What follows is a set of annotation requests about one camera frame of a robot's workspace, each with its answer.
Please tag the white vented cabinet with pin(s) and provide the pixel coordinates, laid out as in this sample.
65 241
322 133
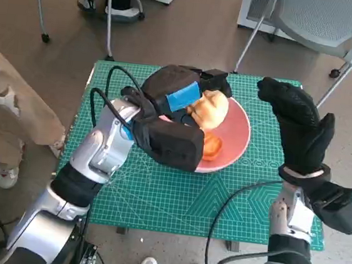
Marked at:
255 8

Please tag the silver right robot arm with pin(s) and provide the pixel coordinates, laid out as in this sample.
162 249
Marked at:
290 213

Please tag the green cutting mat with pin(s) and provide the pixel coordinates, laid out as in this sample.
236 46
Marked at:
163 193

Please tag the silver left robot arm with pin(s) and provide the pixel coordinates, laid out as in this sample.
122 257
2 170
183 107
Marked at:
105 143

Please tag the long toy bread loaf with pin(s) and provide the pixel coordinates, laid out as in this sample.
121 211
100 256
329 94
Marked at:
214 145

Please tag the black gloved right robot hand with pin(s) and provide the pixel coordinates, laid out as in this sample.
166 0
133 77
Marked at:
302 129

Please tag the grey mesh office chair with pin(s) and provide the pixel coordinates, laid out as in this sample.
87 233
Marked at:
326 21

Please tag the standing person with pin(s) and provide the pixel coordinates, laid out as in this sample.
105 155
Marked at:
8 105

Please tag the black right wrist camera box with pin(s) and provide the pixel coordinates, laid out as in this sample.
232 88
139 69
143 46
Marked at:
341 209

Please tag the round toy bread bun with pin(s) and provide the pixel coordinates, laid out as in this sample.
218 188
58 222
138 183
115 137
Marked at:
213 110

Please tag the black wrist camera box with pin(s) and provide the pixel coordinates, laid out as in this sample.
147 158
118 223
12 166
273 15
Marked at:
341 209
168 144

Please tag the black table bracket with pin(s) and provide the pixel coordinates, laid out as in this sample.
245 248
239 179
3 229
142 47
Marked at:
232 245
122 230

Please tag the pink bowl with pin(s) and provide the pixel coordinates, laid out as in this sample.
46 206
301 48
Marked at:
235 135

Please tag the black floor device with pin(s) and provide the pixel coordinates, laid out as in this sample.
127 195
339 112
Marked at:
89 258

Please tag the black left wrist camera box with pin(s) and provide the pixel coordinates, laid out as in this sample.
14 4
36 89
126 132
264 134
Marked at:
168 144

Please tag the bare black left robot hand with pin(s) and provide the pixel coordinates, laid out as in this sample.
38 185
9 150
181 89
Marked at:
168 84

